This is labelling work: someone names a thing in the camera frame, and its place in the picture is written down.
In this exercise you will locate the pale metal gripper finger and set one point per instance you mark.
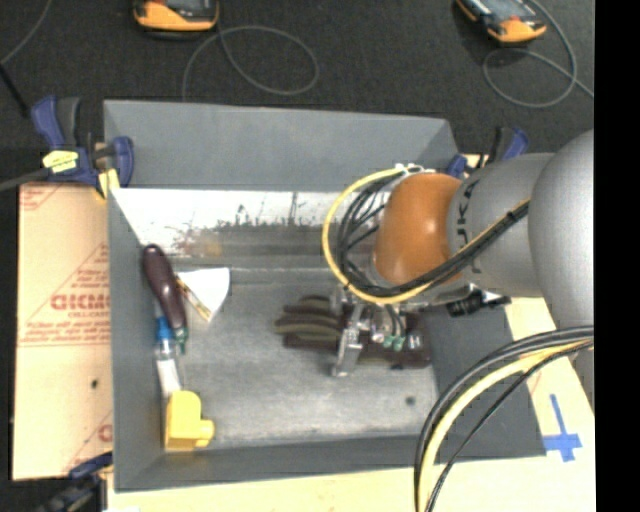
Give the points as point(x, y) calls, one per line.
point(355, 320)
point(347, 357)

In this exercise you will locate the dark brown and olive glove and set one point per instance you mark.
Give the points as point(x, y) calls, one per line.
point(310, 325)

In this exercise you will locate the grey metal bin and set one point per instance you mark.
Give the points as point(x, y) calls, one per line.
point(280, 400)

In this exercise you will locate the white paper cone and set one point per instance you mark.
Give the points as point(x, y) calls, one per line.
point(212, 290)

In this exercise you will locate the yellow L-shaped block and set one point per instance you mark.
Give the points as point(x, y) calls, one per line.
point(185, 422)

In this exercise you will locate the brown cardboard board red print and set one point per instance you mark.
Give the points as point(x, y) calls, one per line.
point(60, 390)

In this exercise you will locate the black cylinder on white bracket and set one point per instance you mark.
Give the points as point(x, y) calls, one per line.
point(467, 304)

